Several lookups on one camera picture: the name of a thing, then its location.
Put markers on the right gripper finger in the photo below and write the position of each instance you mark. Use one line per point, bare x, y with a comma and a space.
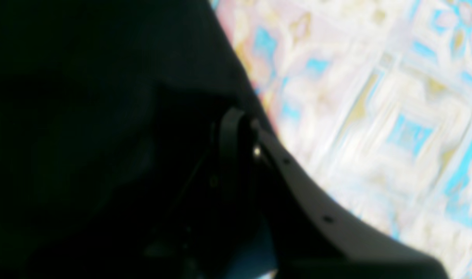
313, 236

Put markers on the black T-shirt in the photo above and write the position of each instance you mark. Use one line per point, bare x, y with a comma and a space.
105, 107

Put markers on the patterned colourful tablecloth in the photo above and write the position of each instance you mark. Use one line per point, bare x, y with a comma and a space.
374, 99

